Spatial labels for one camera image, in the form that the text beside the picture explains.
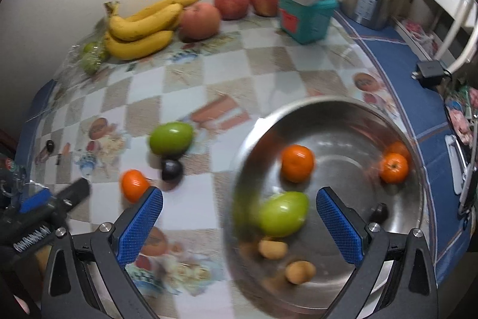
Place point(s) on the small dark berry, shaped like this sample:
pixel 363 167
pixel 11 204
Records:
pixel 49 145

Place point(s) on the pink packet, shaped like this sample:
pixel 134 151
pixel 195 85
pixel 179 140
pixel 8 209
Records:
pixel 418 35

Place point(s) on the green mango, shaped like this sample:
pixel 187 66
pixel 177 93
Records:
pixel 283 213
pixel 171 138

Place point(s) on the yellow banana bunch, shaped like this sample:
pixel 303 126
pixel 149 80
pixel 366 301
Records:
pixel 142 31

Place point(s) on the orange tangerine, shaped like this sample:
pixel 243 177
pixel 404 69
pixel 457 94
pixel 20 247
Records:
pixel 297 163
pixel 133 186
pixel 393 168

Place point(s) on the dark round object with label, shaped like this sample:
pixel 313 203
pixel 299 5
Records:
pixel 9 173

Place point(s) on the black charger adapter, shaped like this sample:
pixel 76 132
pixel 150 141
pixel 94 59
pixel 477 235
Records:
pixel 431 73

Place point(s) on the dark purple plum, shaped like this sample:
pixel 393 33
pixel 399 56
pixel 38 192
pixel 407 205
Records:
pixel 379 213
pixel 172 170

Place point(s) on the stainless steel bowl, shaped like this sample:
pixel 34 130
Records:
pixel 347 139

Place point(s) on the white tray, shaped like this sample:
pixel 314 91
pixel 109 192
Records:
pixel 456 165

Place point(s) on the pile of colourful packets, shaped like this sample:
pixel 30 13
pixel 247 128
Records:
pixel 461 113

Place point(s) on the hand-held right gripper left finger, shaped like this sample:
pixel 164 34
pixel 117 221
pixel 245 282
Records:
pixel 140 225

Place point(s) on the clear bag of green fruits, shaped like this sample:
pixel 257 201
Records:
pixel 89 55

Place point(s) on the tan round fruit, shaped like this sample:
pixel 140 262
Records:
pixel 300 272
pixel 273 248

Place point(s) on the teal plastic basket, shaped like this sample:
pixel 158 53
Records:
pixel 306 23

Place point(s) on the checkered printed tablecloth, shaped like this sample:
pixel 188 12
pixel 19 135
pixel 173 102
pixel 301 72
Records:
pixel 231 68

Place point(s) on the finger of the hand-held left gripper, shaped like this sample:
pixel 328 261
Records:
pixel 35 200

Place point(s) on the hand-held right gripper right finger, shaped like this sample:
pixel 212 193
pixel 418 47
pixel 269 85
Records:
pixel 340 229

